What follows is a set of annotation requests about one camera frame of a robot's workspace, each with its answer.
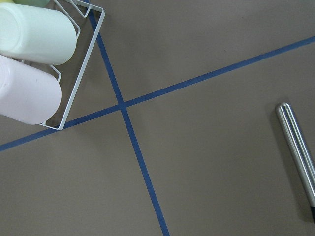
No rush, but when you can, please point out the green cup in rack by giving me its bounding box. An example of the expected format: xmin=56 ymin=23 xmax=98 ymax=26
xmin=13 ymin=0 xmax=50 ymax=7

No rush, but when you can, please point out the pink cup in rack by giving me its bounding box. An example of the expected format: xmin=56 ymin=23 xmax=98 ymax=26
xmin=0 ymin=56 xmax=62 ymax=125

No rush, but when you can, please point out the white wire cup rack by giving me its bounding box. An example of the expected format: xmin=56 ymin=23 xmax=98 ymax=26
xmin=41 ymin=0 xmax=105 ymax=130

